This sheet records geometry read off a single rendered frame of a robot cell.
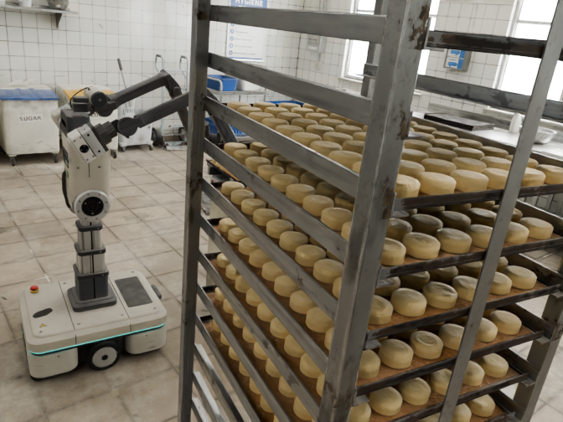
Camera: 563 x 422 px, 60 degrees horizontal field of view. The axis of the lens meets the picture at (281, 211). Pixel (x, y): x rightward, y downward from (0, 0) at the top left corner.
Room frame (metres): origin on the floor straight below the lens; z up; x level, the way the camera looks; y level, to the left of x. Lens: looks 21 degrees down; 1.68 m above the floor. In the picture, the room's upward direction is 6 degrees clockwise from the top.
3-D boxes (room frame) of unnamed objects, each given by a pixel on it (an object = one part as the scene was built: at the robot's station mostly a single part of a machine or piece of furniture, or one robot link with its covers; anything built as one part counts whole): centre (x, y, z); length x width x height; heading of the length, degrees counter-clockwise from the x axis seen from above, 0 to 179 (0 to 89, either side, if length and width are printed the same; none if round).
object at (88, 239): (2.14, 0.92, 0.49); 0.11 x 0.11 x 0.40; 33
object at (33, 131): (5.13, 2.83, 0.38); 0.64 x 0.54 x 0.77; 39
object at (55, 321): (2.14, 0.91, 0.24); 0.68 x 0.53 x 0.41; 123
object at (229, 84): (6.50, 0.97, 0.87); 0.40 x 0.30 x 0.16; 44
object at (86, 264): (2.14, 0.92, 0.36); 0.13 x 0.13 x 0.40; 33
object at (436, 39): (0.88, -0.15, 1.68); 0.60 x 0.40 x 0.02; 30
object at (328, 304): (0.79, 0.03, 1.32); 0.64 x 0.03 x 0.03; 30
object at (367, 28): (0.79, 0.03, 1.68); 0.64 x 0.03 x 0.03; 30
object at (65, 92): (5.55, 2.34, 0.38); 0.64 x 0.54 x 0.77; 38
